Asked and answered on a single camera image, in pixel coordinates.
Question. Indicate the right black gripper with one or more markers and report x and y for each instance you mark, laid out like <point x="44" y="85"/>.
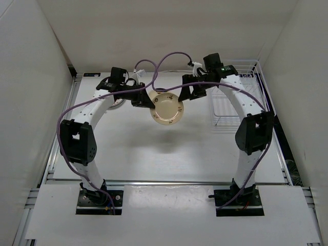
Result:
<point x="186" y="93"/>

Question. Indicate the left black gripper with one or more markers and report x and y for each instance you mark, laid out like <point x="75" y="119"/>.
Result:
<point x="142" y="100"/>

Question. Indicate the beige plate back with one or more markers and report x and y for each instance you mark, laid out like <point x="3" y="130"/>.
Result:
<point x="168" y="110"/>

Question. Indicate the beige plate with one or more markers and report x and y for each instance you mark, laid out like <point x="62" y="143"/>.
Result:
<point x="154" y="95"/>
<point x="168" y="110"/>

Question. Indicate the white plate orange sunburst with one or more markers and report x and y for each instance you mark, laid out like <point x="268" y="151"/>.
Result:
<point x="117" y="104"/>

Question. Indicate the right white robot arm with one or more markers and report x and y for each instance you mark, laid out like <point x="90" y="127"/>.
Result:
<point x="254" y="134"/>

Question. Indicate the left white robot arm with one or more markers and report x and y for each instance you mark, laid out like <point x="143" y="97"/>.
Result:
<point x="78" y="144"/>

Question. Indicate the white front cover board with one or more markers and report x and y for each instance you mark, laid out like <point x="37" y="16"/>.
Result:
<point x="162" y="215"/>

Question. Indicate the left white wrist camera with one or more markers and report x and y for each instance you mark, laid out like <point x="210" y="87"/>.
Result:
<point x="137" y="75"/>

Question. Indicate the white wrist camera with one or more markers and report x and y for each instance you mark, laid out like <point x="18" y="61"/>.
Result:
<point x="137" y="75"/>
<point x="194" y="65"/>

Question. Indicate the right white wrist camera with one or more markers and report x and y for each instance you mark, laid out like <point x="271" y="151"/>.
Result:
<point x="194" y="65"/>

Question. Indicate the white wire dish rack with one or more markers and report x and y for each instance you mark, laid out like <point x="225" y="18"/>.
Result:
<point x="228" y="106"/>

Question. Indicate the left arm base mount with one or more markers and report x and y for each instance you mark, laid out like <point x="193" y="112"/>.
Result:
<point x="86" y="206"/>

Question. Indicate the aluminium frame rail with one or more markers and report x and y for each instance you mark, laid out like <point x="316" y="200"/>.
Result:
<point x="139" y="183"/>

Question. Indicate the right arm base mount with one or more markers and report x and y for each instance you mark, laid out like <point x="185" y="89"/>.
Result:
<point x="243" y="206"/>

